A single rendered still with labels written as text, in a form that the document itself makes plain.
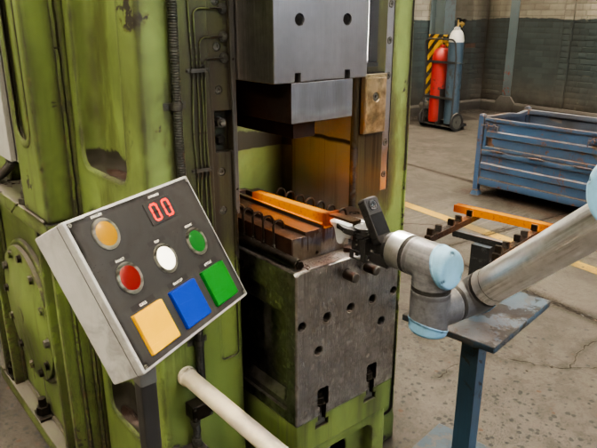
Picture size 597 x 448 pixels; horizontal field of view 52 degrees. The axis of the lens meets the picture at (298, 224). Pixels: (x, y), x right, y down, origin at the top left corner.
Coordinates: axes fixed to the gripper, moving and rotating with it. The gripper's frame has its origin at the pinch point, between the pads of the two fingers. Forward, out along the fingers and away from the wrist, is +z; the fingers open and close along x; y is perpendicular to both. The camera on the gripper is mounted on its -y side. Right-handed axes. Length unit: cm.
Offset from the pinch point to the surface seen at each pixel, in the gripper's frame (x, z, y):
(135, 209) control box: -58, -8, -16
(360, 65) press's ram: 9.6, 3.4, -37.6
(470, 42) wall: 777, 513, -7
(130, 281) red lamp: -65, -18, -7
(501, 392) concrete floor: 106, 6, 101
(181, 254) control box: -51, -11, -6
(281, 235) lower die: -12.3, 7.5, 4.1
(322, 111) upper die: -2.7, 3.3, -27.1
